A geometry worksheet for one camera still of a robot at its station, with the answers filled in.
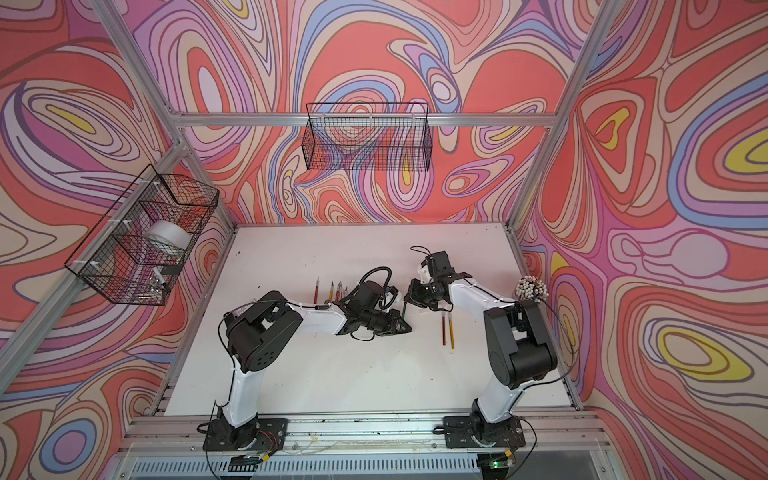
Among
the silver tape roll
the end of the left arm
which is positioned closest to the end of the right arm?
the end of the left arm

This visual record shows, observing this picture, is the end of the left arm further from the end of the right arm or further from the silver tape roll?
the silver tape roll

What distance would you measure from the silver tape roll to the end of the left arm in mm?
429

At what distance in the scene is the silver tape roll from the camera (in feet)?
2.42

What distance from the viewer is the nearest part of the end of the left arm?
78cm

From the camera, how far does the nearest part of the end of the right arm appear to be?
0.70 m

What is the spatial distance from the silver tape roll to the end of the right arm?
2.01 ft
